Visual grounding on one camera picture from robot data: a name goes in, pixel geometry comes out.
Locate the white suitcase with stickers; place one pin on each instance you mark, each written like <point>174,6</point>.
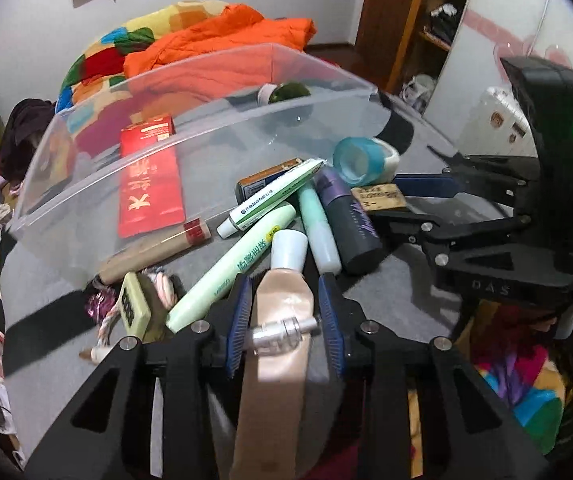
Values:
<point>497,126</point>

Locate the blue orange small box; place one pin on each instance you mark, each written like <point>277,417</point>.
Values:
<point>248,186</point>

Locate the mint white small bottle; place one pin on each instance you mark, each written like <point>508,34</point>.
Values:
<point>318,231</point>

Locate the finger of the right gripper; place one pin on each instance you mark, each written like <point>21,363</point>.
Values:
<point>441,240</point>
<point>496,178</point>

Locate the small wooden tag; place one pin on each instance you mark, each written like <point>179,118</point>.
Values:
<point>380,197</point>

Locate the clear plastic storage bin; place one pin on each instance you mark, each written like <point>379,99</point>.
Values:
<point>67,214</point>

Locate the beige foundation tube white cap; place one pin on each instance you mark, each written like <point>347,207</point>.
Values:
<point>274,379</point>

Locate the dark clothes pile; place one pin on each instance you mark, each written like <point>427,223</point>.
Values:
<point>24,130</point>

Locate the magenta plastic charm keychain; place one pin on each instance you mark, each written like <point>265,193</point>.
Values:
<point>100,303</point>

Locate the pale green long tube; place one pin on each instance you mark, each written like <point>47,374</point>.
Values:
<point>218,280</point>

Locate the dark purple spray bottle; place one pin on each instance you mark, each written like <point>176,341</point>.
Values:
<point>359,245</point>

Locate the red envelope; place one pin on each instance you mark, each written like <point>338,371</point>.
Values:
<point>150,187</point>

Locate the colorful patchwork quilt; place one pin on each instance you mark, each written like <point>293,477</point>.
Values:
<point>101,66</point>

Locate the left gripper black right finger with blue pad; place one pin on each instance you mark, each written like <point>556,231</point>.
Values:
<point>466,431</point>

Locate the grey black blanket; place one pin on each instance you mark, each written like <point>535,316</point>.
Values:
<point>43,376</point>

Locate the green round bottle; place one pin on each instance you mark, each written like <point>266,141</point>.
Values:
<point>276,93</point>

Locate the blue tape roll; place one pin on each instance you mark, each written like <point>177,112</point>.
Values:
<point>362,161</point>

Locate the orange blanket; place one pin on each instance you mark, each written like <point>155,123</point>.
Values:
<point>238,25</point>

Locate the white green ointment tube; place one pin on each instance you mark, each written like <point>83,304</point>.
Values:
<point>268,197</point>

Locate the brown cardboard tube red band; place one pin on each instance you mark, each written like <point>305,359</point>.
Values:
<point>152,249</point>

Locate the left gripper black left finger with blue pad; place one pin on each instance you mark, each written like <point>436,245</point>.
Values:
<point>104,432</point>

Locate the wooden wardrobe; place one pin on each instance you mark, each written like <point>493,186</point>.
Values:
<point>399,39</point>

